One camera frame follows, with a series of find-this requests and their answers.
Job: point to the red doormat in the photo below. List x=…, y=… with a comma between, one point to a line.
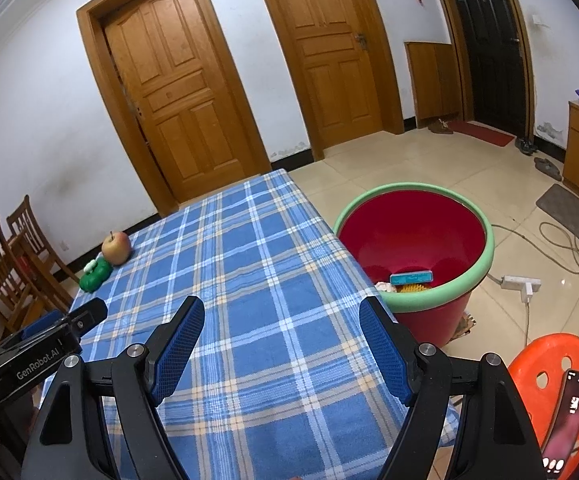
x=484, y=133

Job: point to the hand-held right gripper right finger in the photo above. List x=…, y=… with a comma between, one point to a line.
x=384, y=350

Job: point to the large white paper ball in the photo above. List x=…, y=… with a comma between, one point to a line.
x=384, y=286

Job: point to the white power strip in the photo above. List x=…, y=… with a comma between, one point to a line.
x=517, y=282

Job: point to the red yellow apple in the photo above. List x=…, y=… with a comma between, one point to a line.
x=116, y=249

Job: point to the wide yellow foam fruit net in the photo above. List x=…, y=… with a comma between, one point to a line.
x=410, y=289

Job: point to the grey slippers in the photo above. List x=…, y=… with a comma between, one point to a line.
x=547, y=166

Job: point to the orange plastic stool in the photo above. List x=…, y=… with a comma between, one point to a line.
x=544, y=360

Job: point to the dark shoes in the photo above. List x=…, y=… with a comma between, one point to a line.
x=525, y=146

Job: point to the green pumpkin-shaped toy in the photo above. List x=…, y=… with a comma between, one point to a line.
x=94, y=277

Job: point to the grey floor mat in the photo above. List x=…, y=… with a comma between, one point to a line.
x=574, y=215

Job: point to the flattened cardboard piece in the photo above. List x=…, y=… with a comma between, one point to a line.
x=464, y=325

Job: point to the blue plaid tablecloth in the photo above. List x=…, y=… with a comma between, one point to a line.
x=269, y=285

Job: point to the arched-panel wooden door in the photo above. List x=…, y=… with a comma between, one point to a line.
x=179, y=100

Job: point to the black metal door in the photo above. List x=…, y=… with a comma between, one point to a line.
x=489, y=45

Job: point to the white and teal box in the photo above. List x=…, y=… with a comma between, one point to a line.
x=411, y=278

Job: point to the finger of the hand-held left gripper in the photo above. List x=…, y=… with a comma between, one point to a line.
x=34, y=360
x=44, y=322

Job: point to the leaning wooden board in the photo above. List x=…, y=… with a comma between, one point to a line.
x=432, y=82

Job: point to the black smartphone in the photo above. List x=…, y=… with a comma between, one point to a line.
x=569, y=420

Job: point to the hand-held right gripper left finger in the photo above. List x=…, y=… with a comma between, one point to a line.
x=179, y=350

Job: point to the red bucket with green rim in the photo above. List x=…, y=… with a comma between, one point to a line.
x=409, y=235

